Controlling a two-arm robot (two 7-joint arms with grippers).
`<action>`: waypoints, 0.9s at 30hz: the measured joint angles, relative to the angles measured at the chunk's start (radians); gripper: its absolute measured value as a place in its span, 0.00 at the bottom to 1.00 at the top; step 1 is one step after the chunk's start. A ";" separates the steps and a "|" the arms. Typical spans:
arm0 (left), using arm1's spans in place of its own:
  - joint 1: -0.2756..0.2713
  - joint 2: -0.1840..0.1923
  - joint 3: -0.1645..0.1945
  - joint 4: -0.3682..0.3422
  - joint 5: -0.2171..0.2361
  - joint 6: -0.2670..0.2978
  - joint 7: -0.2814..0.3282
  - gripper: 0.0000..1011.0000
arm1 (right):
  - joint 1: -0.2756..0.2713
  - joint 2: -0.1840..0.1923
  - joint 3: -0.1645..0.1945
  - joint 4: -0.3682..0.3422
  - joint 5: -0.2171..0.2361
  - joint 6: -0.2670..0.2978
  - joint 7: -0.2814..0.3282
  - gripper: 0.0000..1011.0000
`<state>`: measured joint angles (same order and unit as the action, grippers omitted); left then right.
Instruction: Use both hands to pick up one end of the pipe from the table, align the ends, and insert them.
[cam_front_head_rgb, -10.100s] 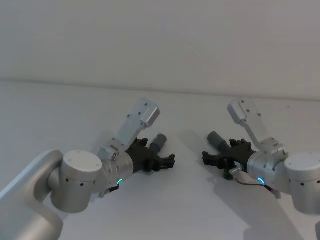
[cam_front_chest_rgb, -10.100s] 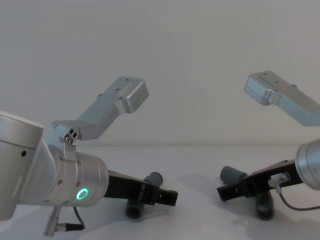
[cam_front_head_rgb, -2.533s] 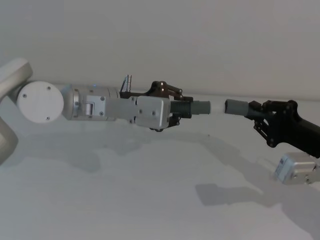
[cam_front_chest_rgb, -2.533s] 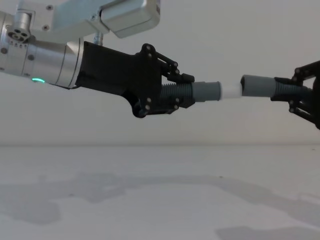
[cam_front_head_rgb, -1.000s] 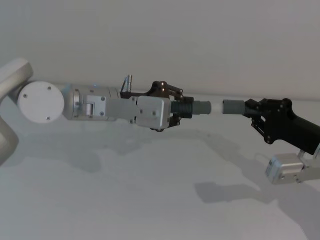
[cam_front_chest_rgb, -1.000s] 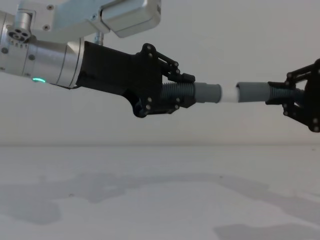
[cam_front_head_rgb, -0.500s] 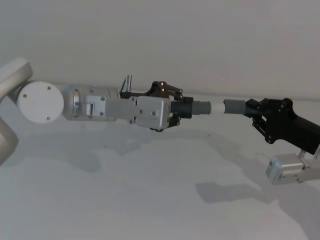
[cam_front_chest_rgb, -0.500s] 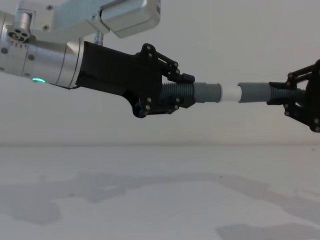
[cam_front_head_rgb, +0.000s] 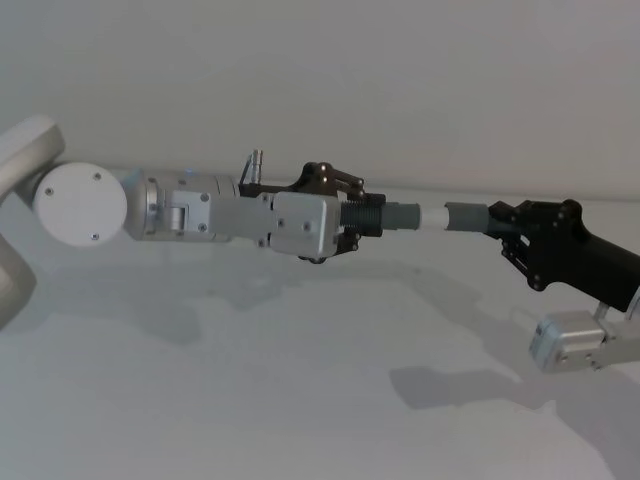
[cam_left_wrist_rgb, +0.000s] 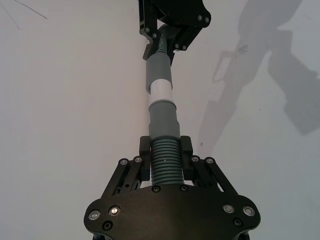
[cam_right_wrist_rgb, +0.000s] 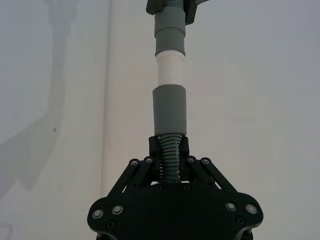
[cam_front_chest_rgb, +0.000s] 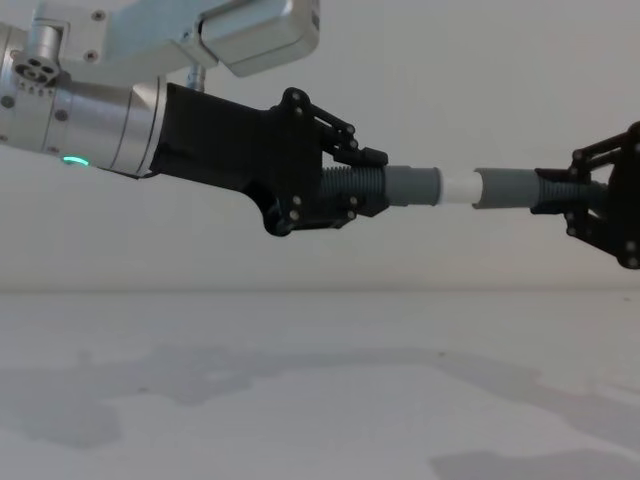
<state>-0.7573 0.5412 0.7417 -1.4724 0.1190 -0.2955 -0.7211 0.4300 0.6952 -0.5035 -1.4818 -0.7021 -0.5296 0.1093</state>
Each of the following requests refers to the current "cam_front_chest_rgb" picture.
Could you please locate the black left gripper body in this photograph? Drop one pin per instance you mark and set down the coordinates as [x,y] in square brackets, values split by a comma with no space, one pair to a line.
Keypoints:
[235,145]

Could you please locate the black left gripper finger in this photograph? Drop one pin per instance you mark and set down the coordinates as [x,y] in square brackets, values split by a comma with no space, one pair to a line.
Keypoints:
[345,137]
[330,212]

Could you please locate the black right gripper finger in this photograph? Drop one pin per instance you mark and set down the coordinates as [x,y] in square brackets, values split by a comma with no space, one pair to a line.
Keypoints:
[590,235]
[600,150]

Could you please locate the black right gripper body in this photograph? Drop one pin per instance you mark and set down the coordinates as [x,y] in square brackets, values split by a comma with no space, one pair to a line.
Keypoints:
[627,200]

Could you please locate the white plastic tube connector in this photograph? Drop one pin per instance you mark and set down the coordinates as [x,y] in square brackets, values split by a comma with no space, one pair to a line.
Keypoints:
[460,187]

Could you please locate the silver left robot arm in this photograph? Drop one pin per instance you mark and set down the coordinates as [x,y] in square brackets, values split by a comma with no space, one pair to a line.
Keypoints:
[100,125]

